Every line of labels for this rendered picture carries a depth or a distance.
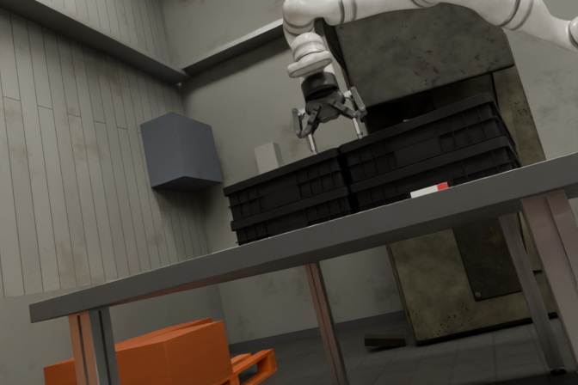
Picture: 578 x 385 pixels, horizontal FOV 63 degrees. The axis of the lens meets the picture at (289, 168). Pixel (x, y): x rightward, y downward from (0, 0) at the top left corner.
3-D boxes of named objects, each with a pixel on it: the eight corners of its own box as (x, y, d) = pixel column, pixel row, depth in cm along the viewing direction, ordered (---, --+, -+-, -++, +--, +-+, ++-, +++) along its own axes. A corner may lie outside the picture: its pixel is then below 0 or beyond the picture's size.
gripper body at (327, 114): (341, 80, 101) (353, 119, 97) (304, 94, 102) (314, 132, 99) (333, 64, 94) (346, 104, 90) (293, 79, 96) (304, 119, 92)
